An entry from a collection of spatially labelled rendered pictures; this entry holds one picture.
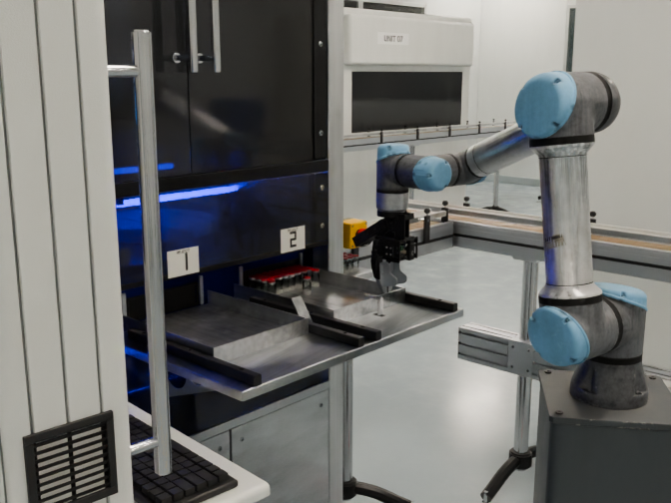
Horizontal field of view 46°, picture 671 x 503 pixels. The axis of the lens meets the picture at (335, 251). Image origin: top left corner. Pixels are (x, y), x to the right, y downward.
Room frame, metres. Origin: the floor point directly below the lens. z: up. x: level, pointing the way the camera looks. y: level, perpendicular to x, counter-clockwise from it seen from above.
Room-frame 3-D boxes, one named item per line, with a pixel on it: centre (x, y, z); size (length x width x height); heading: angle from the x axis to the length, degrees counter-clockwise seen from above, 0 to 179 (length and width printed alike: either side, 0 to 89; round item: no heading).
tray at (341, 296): (1.91, 0.04, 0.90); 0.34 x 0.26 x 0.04; 47
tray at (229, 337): (1.66, 0.27, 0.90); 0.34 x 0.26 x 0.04; 47
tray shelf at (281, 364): (1.74, 0.10, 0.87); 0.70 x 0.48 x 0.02; 137
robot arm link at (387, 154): (1.84, -0.13, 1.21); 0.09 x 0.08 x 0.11; 38
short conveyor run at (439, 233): (2.48, -0.13, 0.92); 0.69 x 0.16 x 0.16; 137
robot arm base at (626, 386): (1.52, -0.55, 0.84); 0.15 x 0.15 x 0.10
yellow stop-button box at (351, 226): (2.18, -0.04, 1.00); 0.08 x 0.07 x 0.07; 47
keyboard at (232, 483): (1.22, 0.34, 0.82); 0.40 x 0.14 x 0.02; 43
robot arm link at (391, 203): (1.85, -0.13, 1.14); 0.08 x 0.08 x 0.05
